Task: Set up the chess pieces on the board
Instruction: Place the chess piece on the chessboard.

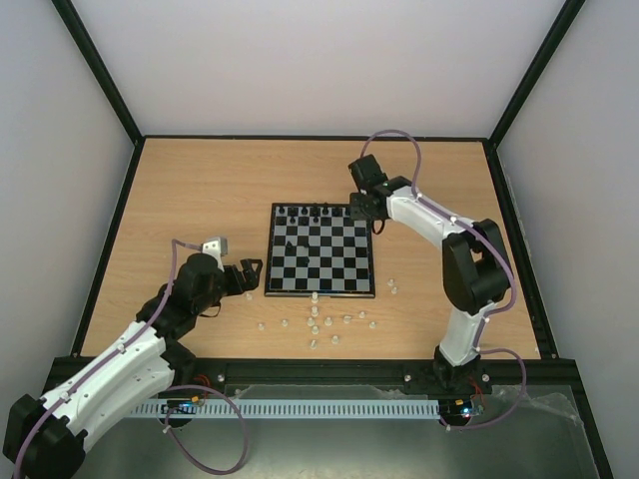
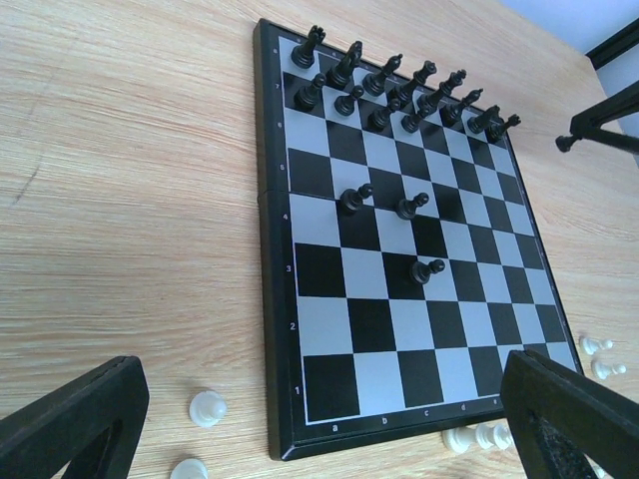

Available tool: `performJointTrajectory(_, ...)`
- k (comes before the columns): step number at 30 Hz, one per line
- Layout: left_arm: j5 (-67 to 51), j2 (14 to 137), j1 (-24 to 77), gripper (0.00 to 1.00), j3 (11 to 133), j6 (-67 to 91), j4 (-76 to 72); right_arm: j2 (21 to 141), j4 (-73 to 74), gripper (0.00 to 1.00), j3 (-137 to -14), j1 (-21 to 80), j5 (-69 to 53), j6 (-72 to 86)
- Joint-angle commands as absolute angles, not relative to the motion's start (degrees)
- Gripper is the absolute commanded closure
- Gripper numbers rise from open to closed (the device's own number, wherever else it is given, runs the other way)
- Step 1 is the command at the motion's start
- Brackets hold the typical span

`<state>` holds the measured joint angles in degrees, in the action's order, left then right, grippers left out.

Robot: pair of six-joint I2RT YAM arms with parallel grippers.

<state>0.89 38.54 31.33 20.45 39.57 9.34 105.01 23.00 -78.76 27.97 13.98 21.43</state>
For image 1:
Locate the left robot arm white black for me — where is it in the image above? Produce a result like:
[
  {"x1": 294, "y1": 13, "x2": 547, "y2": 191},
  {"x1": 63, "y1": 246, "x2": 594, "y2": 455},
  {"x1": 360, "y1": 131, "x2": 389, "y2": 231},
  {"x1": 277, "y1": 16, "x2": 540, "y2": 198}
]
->
[{"x1": 3, "y1": 252, "x2": 263, "y2": 478}]

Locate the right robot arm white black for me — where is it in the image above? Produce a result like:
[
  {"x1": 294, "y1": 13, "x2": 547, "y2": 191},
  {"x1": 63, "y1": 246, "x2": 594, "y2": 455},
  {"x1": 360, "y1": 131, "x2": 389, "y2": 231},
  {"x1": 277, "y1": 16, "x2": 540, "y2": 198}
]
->
[{"x1": 348, "y1": 155, "x2": 515, "y2": 391}]

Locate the left controller circuit board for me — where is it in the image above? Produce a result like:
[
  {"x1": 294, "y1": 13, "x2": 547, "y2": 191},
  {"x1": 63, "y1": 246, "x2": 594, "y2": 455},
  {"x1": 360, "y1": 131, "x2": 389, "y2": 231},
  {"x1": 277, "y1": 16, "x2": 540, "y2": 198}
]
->
[{"x1": 158, "y1": 396, "x2": 206, "y2": 416}]

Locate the black and silver chessboard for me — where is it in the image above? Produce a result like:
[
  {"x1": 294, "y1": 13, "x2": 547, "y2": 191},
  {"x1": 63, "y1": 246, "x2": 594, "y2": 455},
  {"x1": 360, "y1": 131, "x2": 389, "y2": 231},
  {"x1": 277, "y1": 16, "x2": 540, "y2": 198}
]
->
[{"x1": 265, "y1": 203, "x2": 375, "y2": 298}]

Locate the clear plastic sheet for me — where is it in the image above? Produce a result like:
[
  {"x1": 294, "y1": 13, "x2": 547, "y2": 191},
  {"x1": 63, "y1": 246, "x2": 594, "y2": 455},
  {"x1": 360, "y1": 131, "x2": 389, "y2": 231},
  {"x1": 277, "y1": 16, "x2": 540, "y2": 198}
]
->
[{"x1": 77, "y1": 386, "x2": 597, "y2": 478}]

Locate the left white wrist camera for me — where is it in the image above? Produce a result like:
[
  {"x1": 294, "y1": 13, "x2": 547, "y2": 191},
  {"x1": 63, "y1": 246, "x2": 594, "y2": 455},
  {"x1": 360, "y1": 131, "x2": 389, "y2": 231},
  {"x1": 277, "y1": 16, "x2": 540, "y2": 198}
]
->
[{"x1": 201, "y1": 236, "x2": 229, "y2": 259}]

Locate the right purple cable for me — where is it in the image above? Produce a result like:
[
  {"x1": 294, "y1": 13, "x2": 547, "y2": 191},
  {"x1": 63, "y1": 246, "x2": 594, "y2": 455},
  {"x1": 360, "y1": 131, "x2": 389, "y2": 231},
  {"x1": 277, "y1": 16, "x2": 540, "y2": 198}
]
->
[{"x1": 359, "y1": 129, "x2": 528, "y2": 433}]

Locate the black aluminium frame rail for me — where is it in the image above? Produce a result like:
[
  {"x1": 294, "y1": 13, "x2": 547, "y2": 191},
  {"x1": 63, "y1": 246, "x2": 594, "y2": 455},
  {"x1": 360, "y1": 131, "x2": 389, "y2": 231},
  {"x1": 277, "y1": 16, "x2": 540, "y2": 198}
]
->
[{"x1": 177, "y1": 358, "x2": 583, "y2": 397}]

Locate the light blue slotted cable duct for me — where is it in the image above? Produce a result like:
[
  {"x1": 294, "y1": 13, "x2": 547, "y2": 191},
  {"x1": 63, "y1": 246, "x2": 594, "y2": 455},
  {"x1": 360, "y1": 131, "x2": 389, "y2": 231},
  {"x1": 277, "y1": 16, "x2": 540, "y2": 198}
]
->
[{"x1": 129, "y1": 399, "x2": 440, "y2": 420}]

